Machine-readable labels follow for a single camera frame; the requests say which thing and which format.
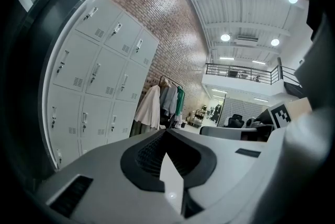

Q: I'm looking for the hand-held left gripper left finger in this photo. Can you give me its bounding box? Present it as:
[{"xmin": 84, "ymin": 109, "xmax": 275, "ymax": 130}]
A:
[{"xmin": 33, "ymin": 128, "xmax": 183, "ymax": 224}]

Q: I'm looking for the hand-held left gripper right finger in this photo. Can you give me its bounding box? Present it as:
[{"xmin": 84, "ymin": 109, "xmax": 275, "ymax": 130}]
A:
[{"xmin": 166, "ymin": 128, "xmax": 275, "ymax": 220}]

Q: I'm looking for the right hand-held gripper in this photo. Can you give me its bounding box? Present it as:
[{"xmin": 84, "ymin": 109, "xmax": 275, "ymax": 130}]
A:
[{"xmin": 199, "ymin": 102, "xmax": 293, "ymax": 143}]

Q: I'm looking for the grey locker door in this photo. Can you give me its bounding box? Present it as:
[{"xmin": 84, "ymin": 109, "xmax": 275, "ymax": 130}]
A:
[{"xmin": 115, "ymin": 60, "xmax": 152, "ymax": 103}]

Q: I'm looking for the grey metal locker cabinet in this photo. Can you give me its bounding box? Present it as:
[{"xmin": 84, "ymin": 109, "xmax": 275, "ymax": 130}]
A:
[{"xmin": 41, "ymin": 0, "xmax": 160, "ymax": 170}]

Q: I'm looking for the black office chair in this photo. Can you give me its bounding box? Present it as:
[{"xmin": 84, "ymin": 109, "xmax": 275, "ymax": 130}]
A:
[{"xmin": 227, "ymin": 114, "xmax": 245, "ymax": 129}]

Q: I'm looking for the metal utility cart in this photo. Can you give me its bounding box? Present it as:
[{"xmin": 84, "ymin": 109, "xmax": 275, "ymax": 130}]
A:
[{"xmin": 192, "ymin": 109, "xmax": 208, "ymax": 129}]

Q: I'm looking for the white tiled partition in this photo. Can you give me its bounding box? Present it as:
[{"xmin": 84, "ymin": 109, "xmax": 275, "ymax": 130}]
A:
[{"xmin": 217, "ymin": 96, "xmax": 272, "ymax": 128}]

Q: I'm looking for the green hanging garment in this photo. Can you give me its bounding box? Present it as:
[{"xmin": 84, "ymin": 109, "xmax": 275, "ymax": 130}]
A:
[{"xmin": 174, "ymin": 86, "xmax": 185, "ymax": 117}]

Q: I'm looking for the dark olive garment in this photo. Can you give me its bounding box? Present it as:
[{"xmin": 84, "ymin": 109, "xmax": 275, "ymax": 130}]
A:
[{"xmin": 129, "ymin": 119, "xmax": 160, "ymax": 138}]

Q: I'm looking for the black metal railing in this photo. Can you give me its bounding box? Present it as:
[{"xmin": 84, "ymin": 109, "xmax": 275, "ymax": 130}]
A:
[{"xmin": 205, "ymin": 57, "xmax": 298, "ymax": 86}]

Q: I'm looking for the black clothes rack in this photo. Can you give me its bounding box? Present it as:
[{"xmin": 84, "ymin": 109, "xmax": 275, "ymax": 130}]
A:
[{"xmin": 158, "ymin": 75, "xmax": 184, "ymax": 128}]

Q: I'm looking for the beige hanging coat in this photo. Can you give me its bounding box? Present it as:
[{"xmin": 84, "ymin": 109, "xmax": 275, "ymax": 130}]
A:
[{"xmin": 133, "ymin": 84, "xmax": 161, "ymax": 130}]

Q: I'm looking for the person's white shirt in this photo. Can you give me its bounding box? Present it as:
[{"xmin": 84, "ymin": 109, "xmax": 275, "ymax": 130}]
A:
[{"xmin": 258, "ymin": 12, "xmax": 333, "ymax": 224}]

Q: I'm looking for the black staircase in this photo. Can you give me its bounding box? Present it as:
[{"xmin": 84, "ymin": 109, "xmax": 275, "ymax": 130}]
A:
[{"xmin": 283, "ymin": 78, "xmax": 307, "ymax": 100}]

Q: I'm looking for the white air conditioner unit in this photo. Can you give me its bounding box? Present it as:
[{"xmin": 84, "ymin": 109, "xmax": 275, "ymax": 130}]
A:
[{"xmin": 234, "ymin": 34, "xmax": 259, "ymax": 46}]

